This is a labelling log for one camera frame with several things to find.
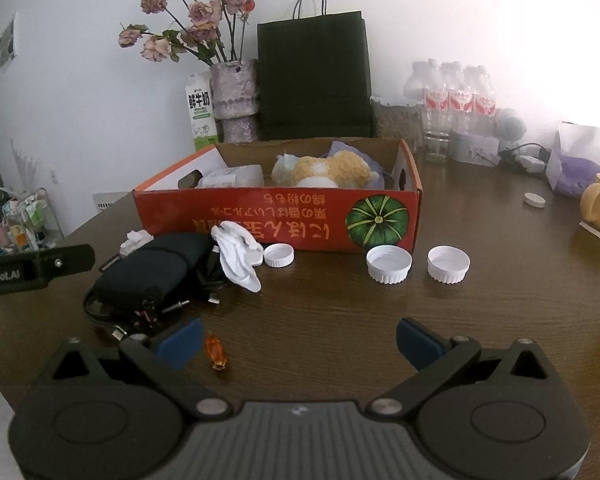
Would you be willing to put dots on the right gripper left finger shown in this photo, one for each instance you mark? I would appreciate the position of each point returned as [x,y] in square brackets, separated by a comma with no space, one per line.
[178,345]

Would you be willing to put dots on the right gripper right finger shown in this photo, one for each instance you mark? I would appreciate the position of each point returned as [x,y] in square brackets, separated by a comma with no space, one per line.
[419,345]

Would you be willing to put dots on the black pouch bag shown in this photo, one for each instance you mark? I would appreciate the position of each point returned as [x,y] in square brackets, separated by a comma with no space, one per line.
[157,285]

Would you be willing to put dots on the white cloth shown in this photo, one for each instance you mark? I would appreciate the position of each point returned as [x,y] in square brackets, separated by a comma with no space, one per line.
[240,254]

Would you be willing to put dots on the wet wipes pack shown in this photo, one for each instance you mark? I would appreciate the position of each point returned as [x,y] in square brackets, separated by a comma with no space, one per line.
[250,176]

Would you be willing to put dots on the yellow white plush toy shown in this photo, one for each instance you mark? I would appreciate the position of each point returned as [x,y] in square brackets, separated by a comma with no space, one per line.
[321,173]

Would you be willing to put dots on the orange candy wrapper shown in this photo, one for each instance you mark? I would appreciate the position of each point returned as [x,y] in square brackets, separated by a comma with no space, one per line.
[214,351]

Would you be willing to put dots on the white jar lid right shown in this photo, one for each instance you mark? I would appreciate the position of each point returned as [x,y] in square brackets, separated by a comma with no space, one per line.
[447,264]

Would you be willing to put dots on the white jar lid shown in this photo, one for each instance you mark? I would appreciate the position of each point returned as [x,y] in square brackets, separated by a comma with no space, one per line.
[447,264]
[278,255]
[388,264]

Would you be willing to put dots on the white jar lid middle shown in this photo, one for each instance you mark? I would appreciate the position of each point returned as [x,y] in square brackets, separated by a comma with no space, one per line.
[388,264]

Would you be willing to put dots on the crumpled white tissue ball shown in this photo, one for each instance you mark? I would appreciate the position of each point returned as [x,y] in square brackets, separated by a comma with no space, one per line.
[134,240]

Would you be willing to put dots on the white jar lid left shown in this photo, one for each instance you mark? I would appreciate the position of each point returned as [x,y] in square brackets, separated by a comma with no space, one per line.
[278,255]

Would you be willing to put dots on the orange cardboard box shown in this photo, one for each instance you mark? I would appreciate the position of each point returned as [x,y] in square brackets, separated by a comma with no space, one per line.
[317,219]

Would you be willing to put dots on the small white bottle cap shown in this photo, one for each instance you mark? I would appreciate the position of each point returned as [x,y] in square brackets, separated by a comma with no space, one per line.
[534,200]

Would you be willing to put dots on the plastic bag bundle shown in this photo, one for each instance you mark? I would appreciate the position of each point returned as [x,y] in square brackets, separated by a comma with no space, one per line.
[288,171]

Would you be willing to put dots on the clear glass cup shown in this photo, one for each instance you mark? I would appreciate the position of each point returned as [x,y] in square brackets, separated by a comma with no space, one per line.
[437,145]

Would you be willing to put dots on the white tin box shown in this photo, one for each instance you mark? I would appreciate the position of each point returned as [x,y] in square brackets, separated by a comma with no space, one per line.
[474,149]

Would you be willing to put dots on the grey speckled container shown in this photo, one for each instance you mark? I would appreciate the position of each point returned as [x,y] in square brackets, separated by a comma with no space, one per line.
[397,122]

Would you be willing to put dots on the green white milk carton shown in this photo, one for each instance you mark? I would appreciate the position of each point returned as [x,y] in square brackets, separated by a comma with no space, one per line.
[200,110]

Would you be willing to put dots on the pack of water bottles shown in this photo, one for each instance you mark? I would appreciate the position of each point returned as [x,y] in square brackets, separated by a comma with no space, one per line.
[452,98]

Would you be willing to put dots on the purple tissue pack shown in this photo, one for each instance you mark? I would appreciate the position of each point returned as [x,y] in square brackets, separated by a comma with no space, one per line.
[574,159]

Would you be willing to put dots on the grey textured vase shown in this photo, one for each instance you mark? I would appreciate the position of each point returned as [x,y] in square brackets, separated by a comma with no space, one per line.
[235,102]

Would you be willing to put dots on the black paper shopping bag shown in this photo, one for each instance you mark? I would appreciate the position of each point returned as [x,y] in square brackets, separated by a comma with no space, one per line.
[314,76]

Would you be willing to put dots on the dried pink rose bouquet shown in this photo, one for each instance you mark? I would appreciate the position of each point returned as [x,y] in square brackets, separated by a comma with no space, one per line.
[213,31]

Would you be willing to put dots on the wire storage rack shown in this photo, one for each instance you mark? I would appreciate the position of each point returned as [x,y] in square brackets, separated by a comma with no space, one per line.
[29,223]

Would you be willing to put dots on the white charger with cable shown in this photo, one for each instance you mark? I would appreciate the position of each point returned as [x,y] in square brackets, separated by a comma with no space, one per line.
[514,159]

